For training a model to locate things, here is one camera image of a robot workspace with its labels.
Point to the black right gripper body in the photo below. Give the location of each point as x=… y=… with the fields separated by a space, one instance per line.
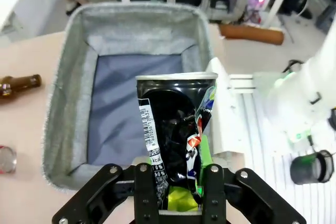
x=311 y=166

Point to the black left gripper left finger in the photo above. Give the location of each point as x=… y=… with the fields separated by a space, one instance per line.
x=110 y=195

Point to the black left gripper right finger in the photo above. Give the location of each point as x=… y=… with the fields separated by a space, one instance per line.
x=236 y=197

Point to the black snack bag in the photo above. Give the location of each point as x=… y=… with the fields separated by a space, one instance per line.
x=173 y=134

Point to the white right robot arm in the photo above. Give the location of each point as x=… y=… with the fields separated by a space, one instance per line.
x=299 y=93

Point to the grey felt basket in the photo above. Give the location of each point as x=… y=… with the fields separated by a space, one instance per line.
x=126 y=90

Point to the red drink can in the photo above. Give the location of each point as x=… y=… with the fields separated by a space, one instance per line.
x=7 y=159

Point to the brown glass bottle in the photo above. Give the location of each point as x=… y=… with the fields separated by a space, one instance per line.
x=18 y=85

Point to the brown cardboard tube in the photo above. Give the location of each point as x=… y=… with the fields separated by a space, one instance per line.
x=253 y=33

